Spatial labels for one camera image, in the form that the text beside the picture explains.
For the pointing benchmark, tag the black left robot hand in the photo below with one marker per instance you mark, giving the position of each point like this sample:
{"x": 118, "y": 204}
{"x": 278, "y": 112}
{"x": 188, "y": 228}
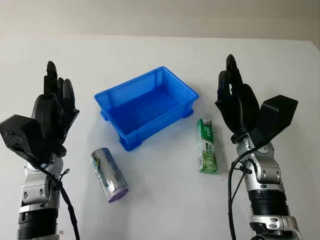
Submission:
{"x": 51, "y": 112}

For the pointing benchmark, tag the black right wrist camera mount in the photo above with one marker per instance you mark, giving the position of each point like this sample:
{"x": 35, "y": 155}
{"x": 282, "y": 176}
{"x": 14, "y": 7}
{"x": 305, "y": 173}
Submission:
{"x": 277, "y": 110}

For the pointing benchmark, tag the blue plastic tray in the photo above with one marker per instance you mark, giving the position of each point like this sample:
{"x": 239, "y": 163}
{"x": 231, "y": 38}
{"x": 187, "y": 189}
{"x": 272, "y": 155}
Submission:
{"x": 147, "y": 105}

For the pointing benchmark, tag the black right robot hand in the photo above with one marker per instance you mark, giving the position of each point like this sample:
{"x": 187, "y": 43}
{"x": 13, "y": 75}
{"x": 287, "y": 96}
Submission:
{"x": 240, "y": 110}

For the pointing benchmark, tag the green rectangular pack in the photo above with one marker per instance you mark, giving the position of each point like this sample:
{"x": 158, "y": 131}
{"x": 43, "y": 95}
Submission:
{"x": 207, "y": 147}

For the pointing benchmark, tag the silver can with purple lid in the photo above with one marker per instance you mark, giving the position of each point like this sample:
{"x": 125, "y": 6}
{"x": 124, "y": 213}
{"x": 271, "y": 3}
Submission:
{"x": 110, "y": 175}

